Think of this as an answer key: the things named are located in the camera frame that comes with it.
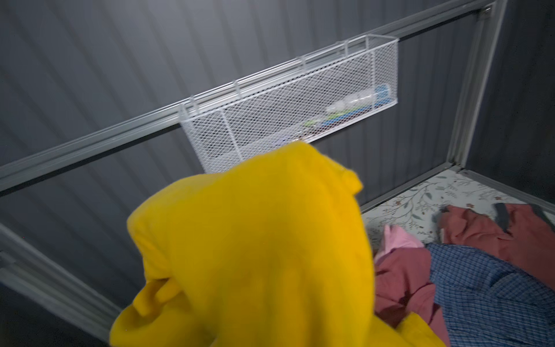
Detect yellow cloth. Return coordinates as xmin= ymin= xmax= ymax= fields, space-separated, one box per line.
xmin=109 ymin=142 xmax=442 ymax=346

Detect light pink cloth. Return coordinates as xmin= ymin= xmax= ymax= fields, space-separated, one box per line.
xmin=374 ymin=224 xmax=424 ymax=264

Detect dusty rose grey-trimmed cloth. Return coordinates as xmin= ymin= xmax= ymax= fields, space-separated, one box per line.
xmin=375 ymin=203 xmax=554 ymax=346

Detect blue checkered cloth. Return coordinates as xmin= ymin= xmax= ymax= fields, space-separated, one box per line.
xmin=427 ymin=244 xmax=554 ymax=346

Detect floral table mat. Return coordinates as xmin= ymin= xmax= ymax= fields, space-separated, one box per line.
xmin=361 ymin=166 xmax=554 ymax=251

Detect white wire mesh basket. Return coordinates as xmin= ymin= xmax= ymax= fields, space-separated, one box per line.
xmin=179 ymin=35 xmax=399 ymax=174

